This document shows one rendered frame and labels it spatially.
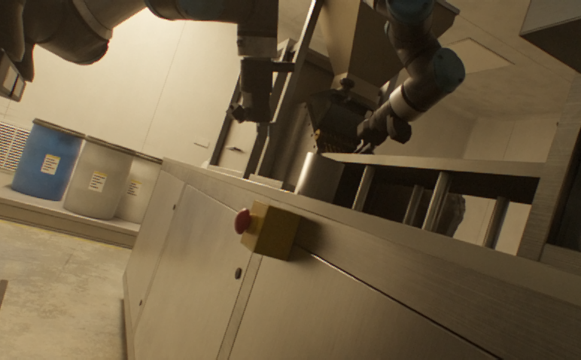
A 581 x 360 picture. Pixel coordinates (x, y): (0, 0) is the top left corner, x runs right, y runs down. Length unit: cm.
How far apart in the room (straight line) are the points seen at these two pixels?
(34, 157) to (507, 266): 408
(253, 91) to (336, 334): 64
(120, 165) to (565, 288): 374
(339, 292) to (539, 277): 25
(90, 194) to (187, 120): 149
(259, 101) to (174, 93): 393
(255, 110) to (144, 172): 325
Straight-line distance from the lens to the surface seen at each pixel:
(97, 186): 391
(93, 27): 144
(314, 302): 57
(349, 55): 147
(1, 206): 396
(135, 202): 424
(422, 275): 42
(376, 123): 117
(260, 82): 102
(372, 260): 49
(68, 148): 426
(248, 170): 159
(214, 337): 90
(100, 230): 392
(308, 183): 87
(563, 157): 58
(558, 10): 45
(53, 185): 428
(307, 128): 144
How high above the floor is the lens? 79
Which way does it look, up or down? 2 degrees up
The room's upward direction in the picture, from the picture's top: 18 degrees clockwise
